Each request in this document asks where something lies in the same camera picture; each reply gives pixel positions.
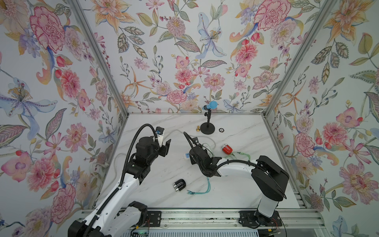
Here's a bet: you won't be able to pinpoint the red electric shaver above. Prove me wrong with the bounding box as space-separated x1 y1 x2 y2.
222 144 233 155

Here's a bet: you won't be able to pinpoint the light green charging cable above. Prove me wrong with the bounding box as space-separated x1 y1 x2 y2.
224 150 252 162

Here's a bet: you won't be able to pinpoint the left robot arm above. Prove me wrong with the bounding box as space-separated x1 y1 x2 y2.
68 123 171 237

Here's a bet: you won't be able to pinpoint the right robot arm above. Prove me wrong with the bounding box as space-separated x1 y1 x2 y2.
183 132 289 220

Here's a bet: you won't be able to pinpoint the white power strip blue sockets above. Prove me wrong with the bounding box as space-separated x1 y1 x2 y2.
183 144 208 159

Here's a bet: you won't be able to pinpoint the black microphone stand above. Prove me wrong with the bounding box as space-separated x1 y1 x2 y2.
200 109 215 135

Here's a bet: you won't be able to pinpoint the blue microphone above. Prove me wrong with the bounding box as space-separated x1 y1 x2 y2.
203 101 218 111

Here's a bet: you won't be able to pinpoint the white power strip cord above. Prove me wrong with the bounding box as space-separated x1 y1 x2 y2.
100 129 217 190

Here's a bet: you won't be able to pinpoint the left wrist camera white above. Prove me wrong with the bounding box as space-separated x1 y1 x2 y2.
156 126 165 147

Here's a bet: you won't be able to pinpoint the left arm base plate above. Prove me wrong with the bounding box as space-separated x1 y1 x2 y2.
132 210 162 228

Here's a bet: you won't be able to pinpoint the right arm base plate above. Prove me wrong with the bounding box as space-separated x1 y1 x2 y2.
238 210 283 229

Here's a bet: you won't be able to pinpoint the aluminium frame rail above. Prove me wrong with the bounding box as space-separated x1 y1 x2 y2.
72 208 326 231

